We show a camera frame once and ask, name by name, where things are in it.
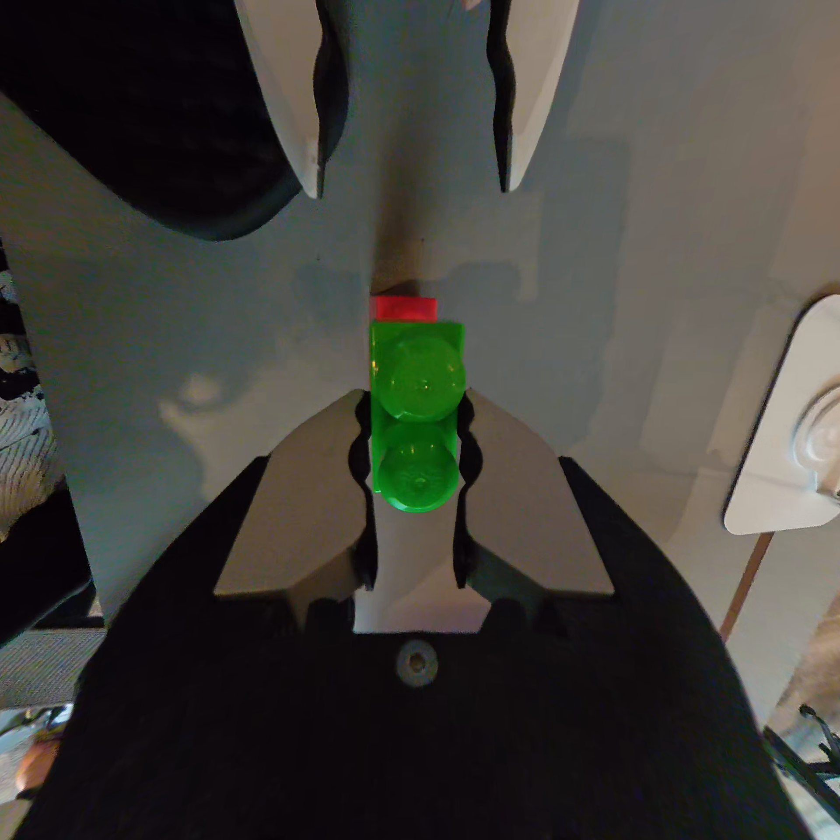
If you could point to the black office chair base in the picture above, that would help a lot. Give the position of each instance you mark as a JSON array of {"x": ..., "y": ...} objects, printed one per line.
[{"x": 804, "y": 754}]

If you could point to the red plastic mega block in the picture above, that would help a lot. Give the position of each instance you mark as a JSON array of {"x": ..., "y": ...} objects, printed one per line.
[{"x": 403, "y": 308}]

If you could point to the green mega block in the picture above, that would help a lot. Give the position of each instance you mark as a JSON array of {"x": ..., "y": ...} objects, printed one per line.
[{"x": 417, "y": 394}]

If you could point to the black-and-white patterned garment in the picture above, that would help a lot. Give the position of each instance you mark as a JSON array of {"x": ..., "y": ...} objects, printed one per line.
[{"x": 19, "y": 420}]

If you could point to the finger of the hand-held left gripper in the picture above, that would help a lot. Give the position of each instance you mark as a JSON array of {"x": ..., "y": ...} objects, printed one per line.
[
  {"x": 538, "y": 79},
  {"x": 289, "y": 79}
]

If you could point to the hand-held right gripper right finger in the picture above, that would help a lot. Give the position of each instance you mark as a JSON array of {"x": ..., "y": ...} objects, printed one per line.
[{"x": 531, "y": 505}]

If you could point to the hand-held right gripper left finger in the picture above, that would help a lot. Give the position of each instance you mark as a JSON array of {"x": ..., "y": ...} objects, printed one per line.
[{"x": 302, "y": 499}]

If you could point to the white tabletop display stand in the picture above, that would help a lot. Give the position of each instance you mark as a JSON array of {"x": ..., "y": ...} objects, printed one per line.
[{"x": 781, "y": 446}]

